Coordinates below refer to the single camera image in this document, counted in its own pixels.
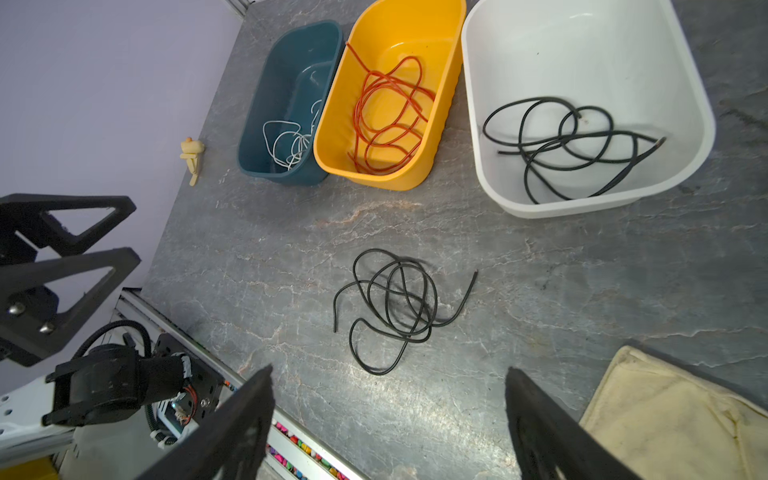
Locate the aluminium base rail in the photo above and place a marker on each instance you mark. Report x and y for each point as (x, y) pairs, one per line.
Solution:
(127, 365)

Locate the beige work glove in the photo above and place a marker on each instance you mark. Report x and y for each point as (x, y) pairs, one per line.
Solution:
(664, 422)

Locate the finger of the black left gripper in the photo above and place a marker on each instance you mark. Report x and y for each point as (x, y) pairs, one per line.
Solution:
(35, 322)
(68, 225)

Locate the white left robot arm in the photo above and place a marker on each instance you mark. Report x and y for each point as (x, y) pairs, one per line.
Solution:
(24, 434)

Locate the yellow toy figure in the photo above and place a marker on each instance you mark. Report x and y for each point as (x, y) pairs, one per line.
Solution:
(192, 151)

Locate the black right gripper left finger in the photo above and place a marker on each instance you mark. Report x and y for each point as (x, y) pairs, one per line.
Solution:
(231, 444)

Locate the teal plastic tub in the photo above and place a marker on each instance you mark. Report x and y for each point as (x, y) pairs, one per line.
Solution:
(277, 141)

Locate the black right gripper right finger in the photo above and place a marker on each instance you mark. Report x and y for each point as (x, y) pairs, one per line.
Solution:
(548, 443)

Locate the yellow plastic tub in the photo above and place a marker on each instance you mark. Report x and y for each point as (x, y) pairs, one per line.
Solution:
(392, 92)

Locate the white plastic tub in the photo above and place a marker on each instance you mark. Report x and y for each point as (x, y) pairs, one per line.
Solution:
(580, 106)

